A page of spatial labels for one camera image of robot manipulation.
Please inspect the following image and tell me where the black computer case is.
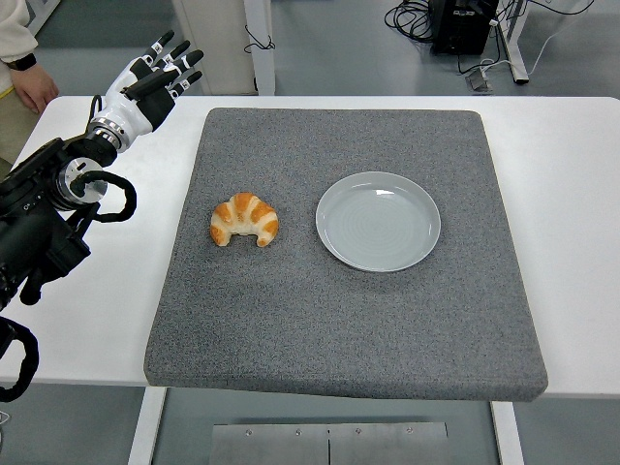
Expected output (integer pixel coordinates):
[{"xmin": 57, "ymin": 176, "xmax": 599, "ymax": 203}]
[{"xmin": 429, "ymin": 0, "xmax": 500, "ymax": 55}]

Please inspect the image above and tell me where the beige cabinet panel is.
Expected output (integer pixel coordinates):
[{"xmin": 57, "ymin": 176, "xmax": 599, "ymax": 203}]
[{"xmin": 171, "ymin": 0, "xmax": 258, "ymax": 97}]

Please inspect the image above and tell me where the grey round plate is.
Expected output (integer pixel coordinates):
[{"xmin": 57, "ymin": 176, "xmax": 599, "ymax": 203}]
[{"xmin": 315, "ymin": 170, "xmax": 443, "ymax": 273}]

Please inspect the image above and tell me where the thin black cable loop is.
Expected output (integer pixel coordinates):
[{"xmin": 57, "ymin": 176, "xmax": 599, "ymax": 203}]
[{"xmin": 243, "ymin": 23, "xmax": 277, "ymax": 53}]

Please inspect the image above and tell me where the white desk leg with foot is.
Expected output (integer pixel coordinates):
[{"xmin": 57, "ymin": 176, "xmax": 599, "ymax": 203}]
[{"xmin": 498, "ymin": 0, "xmax": 529, "ymax": 85}]

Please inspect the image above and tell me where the grey floor socket box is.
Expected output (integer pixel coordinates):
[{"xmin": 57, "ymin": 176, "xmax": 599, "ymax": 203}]
[{"xmin": 465, "ymin": 67, "xmax": 494, "ymax": 93}]

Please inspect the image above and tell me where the person's hand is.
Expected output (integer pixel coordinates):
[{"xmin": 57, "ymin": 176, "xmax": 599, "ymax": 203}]
[{"xmin": 12, "ymin": 62, "xmax": 60, "ymax": 115}]

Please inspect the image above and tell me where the white table leg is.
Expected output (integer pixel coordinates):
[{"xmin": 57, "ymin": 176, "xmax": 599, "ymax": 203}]
[
  {"xmin": 489, "ymin": 400, "xmax": 525, "ymax": 465},
  {"xmin": 127, "ymin": 387, "xmax": 168, "ymax": 465}
]

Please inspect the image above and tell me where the croissant bread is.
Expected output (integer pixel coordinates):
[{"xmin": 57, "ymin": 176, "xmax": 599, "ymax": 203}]
[{"xmin": 209, "ymin": 192, "xmax": 280, "ymax": 249}]

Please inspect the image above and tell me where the grey felt mat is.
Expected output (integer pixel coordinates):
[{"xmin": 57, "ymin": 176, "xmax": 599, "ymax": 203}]
[{"xmin": 143, "ymin": 107, "xmax": 549, "ymax": 403}]

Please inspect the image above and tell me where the black wristwatch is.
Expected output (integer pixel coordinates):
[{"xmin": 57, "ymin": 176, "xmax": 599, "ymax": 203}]
[{"xmin": 4, "ymin": 52, "xmax": 39, "ymax": 73}]

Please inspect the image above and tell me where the person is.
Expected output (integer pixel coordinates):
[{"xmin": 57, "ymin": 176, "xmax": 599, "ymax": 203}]
[{"xmin": 0, "ymin": 0, "xmax": 60, "ymax": 166}]

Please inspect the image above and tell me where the white desk foot bar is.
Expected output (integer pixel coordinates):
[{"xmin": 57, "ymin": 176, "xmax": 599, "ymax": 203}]
[{"xmin": 29, "ymin": 0, "xmax": 63, "ymax": 35}]

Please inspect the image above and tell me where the long white cable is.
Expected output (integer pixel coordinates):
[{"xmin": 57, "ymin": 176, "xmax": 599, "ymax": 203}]
[{"xmin": 526, "ymin": 0, "xmax": 597, "ymax": 77}]

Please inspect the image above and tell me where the white column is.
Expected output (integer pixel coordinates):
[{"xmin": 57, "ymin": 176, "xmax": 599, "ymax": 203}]
[{"xmin": 243, "ymin": 0, "xmax": 277, "ymax": 97}]

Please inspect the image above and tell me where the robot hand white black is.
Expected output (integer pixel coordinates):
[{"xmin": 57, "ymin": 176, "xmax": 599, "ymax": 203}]
[{"xmin": 96, "ymin": 29, "xmax": 205, "ymax": 147}]

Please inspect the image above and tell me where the black cable bundle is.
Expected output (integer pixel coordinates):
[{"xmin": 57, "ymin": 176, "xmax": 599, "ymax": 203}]
[{"xmin": 384, "ymin": 0, "xmax": 437, "ymax": 45}]

